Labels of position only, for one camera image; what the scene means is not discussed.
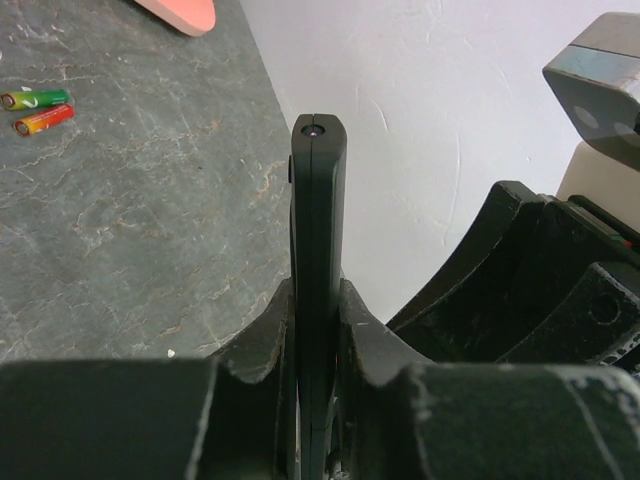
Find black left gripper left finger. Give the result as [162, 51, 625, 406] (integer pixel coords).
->
[1, 281, 299, 479]

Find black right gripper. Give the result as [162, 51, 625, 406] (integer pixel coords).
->
[388, 181, 639, 373]

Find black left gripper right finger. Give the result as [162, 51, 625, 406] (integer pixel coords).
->
[339, 282, 639, 479]

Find red yellow battery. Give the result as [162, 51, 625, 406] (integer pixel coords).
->
[13, 103, 75, 137]

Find pink three-tier shelf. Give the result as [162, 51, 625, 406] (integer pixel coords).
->
[135, 0, 216, 37]

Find green yellow battery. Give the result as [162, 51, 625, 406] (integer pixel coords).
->
[1, 89, 69, 111]

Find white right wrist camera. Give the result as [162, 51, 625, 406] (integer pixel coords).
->
[543, 12, 639, 206]

